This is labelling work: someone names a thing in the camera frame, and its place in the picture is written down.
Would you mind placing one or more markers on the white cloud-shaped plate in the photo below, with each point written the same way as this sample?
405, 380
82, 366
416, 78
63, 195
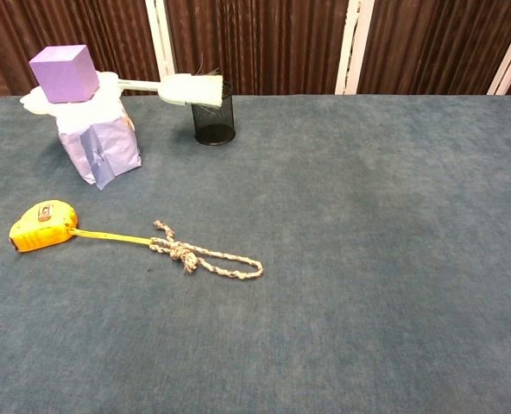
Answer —
34, 102

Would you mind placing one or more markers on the white hand brush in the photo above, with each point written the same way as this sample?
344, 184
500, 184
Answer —
191, 88

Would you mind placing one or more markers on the purple cube block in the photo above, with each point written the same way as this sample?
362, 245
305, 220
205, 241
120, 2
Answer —
63, 75

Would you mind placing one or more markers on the black mesh pen holder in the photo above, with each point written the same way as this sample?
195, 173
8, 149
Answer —
215, 123

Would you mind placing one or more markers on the yellow tape measure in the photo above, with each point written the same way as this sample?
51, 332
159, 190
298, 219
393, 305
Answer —
44, 228

